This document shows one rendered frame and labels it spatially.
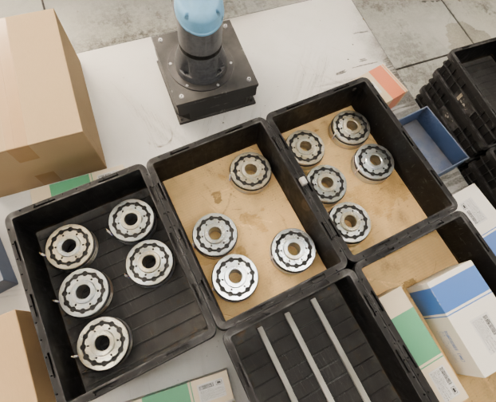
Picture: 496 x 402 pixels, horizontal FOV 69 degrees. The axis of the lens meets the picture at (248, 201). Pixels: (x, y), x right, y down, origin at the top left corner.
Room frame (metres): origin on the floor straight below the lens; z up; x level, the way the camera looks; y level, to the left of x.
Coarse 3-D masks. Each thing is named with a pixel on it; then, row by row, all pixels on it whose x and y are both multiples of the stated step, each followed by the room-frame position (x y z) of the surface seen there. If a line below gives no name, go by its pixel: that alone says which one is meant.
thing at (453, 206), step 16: (368, 80) 0.68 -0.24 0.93; (320, 96) 0.60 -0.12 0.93; (272, 112) 0.52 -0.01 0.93; (272, 128) 0.48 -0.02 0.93; (400, 128) 0.55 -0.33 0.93; (432, 176) 0.44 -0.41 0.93; (448, 192) 0.40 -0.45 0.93; (320, 208) 0.30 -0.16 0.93; (448, 208) 0.36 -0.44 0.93; (416, 224) 0.31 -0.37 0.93; (384, 240) 0.26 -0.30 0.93; (352, 256) 0.21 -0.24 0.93
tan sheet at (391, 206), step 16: (336, 112) 0.63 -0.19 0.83; (304, 128) 0.56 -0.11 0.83; (320, 128) 0.57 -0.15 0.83; (336, 144) 0.53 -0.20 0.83; (336, 160) 0.49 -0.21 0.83; (352, 176) 0.45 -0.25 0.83; (352, 192) 0.40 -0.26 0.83; (368, 192) 0.41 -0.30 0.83; (384, 192) 0.42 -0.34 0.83; (400, 192) 0.43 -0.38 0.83; (368, 208) 0.37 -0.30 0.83; (384, 208) 0.38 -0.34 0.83; (400, 208) 0.39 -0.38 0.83; (416, 208) 0.40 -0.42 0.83; (384, 224) 0.34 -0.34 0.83; (400, 224) 0.34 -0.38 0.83; (368, 240) 0.29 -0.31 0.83
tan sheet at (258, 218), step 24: (216, 168) 0.39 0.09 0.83; (168, 192) 0.30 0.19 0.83; (192, 192) 0.32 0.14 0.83; (216, 192) 0.33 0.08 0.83; (240, 192) 0.34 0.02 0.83; (264, 192) 0.36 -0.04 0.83; (192, 216) 0.26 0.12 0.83; (240, 216) 0.28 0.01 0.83; (264, 216) 0.29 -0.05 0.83; (288, 216) 0.31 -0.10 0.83; (192, 240) 0.20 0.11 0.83; (240, 240) 0.22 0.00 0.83; (264, 240) 0.23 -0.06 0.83; (264, 264) 0.18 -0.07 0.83; (312, 264) 0.20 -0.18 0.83; (264, 288) 0.12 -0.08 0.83; (288, 288) 0.14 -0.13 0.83; (240, 312) 0.06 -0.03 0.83
